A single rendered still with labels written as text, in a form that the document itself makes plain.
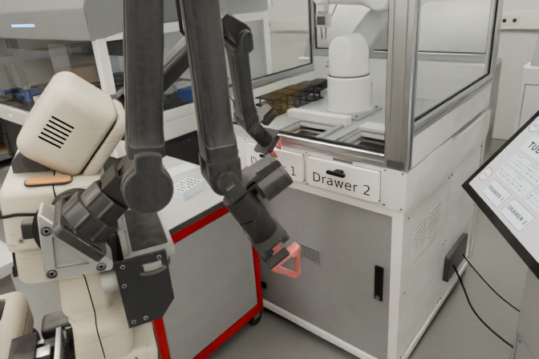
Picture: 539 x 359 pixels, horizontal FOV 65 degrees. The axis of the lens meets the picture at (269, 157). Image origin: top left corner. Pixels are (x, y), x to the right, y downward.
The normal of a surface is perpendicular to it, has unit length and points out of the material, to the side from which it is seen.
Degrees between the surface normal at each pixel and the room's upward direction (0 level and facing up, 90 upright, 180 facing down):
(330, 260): 90
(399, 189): 90
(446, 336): 1
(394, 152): 90
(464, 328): 0
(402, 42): 90
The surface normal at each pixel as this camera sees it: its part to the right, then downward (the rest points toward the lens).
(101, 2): 0.76, 0.18
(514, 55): -0.60, 0.33
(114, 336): 0.39, 0.31
